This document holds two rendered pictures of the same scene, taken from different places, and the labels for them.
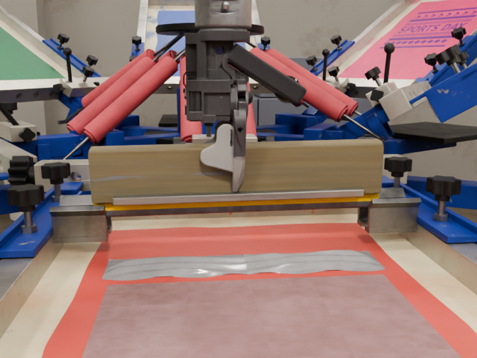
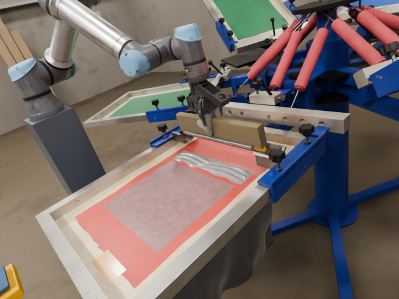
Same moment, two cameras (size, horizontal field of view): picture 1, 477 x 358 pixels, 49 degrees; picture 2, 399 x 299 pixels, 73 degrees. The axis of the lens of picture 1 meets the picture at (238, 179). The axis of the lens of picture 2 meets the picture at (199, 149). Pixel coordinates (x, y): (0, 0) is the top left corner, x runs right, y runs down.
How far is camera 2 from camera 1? 79 cm
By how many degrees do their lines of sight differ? 58
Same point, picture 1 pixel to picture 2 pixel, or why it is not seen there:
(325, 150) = (236, 127)
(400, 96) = (362, 74)
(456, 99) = (385, 83)
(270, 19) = not seen: outside the picture
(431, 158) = not seen: outside the picture
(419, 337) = (193, 214)
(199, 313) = (169, 180)
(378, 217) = (259, 159)
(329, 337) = (177, 202)
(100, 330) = (148, 176)
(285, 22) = not seen: outside the picture
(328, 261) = (226, 173)
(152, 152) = (189, 118)
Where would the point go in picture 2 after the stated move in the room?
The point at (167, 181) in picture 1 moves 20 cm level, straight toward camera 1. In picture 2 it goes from (195, 128) to (154, 154)
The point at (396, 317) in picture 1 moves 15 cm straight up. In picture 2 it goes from (202, 204) to (189, 161)
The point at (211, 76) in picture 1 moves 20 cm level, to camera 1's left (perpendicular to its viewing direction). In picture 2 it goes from (196, 94) to (166, 89)
